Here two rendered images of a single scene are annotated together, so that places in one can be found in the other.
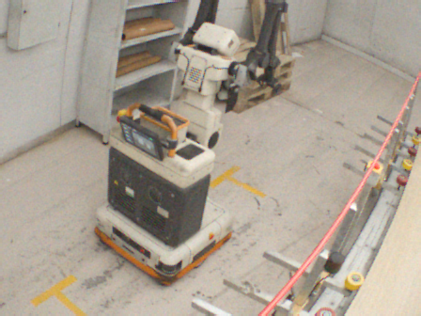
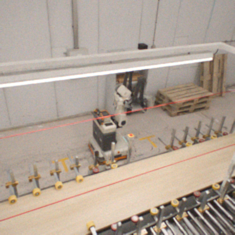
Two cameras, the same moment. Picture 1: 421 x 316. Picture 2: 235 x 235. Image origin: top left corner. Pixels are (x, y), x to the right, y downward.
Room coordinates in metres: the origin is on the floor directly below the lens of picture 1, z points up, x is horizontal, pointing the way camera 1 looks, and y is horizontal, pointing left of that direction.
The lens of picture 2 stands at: (-0.87, -1.97, 3.13)
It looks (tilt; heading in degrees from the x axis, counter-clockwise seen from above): 32 degrees down; 34
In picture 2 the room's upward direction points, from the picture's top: 3 degrees clockwise
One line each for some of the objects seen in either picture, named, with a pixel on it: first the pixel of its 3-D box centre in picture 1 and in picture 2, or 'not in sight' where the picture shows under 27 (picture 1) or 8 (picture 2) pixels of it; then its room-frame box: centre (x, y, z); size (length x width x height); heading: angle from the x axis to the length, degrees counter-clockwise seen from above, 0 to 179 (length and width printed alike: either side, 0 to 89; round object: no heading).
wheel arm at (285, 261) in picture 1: (309, 274); (108, 161); (1.24, -0.46, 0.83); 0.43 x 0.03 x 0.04; 61
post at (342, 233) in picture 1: (333, 254); (112, 156); (1.25, -0.53, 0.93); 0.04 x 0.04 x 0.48; 61
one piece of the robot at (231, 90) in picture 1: (213, 86); (125, 106); (2.44, 0.06, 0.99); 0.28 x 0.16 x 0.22; 60
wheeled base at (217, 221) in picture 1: (163, 226); (109, 146); (2.19, 0.20, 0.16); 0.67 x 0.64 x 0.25; 150
